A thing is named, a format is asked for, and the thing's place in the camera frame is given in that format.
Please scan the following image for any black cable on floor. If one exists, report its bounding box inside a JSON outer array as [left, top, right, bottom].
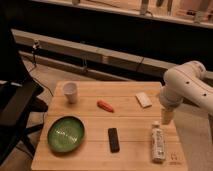
[[20, 54, 54, 98]]

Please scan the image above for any white sponge block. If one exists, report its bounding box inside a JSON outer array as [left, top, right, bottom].
[[136, 92, 152, 108]]

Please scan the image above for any white tube bottle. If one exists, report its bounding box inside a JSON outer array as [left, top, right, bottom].
[[151, 121, 166, 163]]

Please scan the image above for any black office chair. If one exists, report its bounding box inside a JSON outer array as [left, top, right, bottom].
[[0, 19, 48, 166]]

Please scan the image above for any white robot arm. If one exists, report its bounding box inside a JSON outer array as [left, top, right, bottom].
[[159, 61, 213, 125]]

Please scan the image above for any black remote control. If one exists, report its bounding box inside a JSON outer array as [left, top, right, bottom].
[[108, 128, 120, 153]]

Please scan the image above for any white paper cup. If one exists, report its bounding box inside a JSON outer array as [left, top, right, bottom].
[[62, 82, 78, 104]]

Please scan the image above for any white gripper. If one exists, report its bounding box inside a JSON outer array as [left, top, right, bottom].
[[159, 87, 182, 125]]

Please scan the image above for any orange carrot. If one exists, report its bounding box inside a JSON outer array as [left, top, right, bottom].
[[97, 100, 114, 113]]

